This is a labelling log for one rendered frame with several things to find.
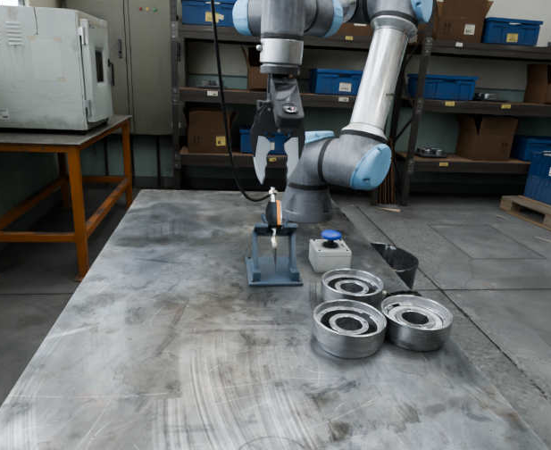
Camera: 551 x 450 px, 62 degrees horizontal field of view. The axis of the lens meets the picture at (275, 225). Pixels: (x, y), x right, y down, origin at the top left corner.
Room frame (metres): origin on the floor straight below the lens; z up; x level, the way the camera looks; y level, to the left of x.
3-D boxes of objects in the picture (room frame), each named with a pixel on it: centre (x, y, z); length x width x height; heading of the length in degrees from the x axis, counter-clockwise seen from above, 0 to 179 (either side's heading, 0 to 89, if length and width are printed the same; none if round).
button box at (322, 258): (0.87, -0.11, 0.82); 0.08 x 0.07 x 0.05; 8
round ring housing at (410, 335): (0.61, -0.22, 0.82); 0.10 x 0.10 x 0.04
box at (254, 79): (4.31, 0.13, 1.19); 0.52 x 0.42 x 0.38; 98
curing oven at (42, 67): (2.83, 1.35, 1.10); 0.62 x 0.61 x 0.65; 8
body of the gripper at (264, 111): (0.87, 0.01, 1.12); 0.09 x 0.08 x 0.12; 8
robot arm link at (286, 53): (0.86, 0.01, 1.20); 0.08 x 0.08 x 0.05
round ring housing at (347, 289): (0.71, -0.14, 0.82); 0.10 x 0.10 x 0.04
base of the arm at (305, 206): (1.21, -0.08, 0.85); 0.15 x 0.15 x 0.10
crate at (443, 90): (4.54, -1.50, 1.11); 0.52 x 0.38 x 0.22; 98
